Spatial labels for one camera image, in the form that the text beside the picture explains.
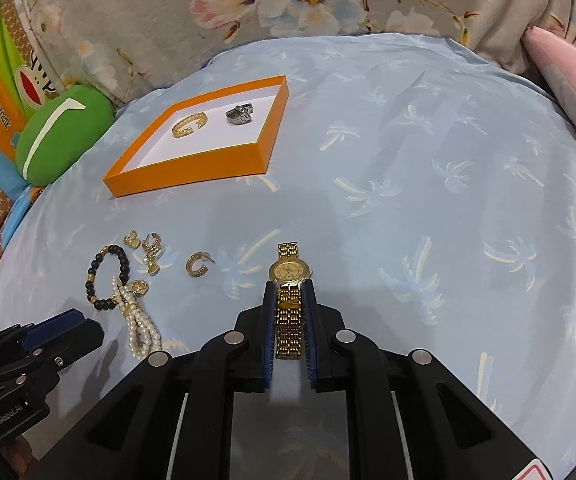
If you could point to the green pillow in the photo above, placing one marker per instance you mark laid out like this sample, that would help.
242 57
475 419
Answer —
68 125

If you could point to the gold drop earring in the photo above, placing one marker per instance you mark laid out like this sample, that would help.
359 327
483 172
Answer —
153 267

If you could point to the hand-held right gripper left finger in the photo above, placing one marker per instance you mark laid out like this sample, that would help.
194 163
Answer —
268 340

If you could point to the pink pillow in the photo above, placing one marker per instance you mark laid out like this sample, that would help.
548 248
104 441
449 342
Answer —
572 85

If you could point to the gold wrist watch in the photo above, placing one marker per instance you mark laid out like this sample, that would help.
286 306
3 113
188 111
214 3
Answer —
288 270

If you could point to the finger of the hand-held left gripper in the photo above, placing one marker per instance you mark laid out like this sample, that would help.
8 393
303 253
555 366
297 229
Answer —
75 342
53 327

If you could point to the orange box tray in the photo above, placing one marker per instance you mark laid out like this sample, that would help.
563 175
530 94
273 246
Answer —
188 172

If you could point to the light blue bed sheet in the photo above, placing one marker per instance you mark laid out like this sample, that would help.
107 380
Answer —
417 210

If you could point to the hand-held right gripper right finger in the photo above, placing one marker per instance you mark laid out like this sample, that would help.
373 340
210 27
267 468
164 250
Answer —
310 340

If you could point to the grey floral blanket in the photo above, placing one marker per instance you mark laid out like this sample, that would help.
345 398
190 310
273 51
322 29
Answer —
168 20

